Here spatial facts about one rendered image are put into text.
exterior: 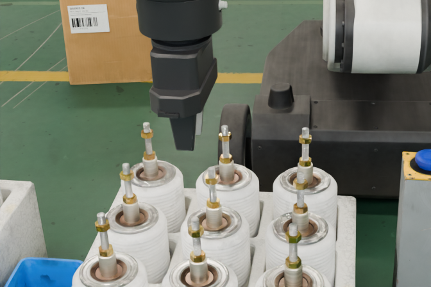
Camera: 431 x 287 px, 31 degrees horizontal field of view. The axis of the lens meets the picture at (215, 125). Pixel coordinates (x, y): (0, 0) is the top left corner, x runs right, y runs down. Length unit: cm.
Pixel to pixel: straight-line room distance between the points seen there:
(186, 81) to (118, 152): 100
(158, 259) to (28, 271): 27
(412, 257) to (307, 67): 70
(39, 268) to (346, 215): 49
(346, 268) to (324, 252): 8
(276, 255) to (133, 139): 84
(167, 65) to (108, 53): 129
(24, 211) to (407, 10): 70
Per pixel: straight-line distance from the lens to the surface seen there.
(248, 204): 118
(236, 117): 149
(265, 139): 145
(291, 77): 171
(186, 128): 86
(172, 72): 81
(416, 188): 110
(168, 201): 120
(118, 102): 203
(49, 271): 131
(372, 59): 128
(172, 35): 80
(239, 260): 110
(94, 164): 176
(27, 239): 138
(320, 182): 118
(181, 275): 101
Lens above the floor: 89
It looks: 28 degrees down
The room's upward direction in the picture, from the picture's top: 3 degrees counter-clockwise
